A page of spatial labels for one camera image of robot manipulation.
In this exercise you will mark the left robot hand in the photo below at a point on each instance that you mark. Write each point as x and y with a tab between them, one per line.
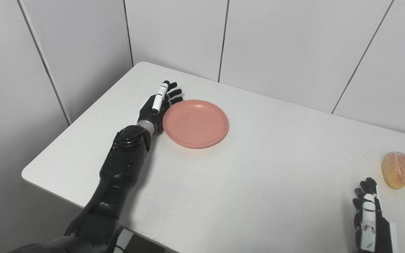
155	105

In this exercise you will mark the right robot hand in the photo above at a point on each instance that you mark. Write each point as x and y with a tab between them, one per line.
371	221

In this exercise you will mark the pink plate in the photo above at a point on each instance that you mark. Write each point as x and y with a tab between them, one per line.
195	123

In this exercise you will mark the bread roll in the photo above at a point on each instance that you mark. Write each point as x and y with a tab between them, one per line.
398	169

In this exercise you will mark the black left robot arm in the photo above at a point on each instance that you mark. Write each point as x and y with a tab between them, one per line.
111	182

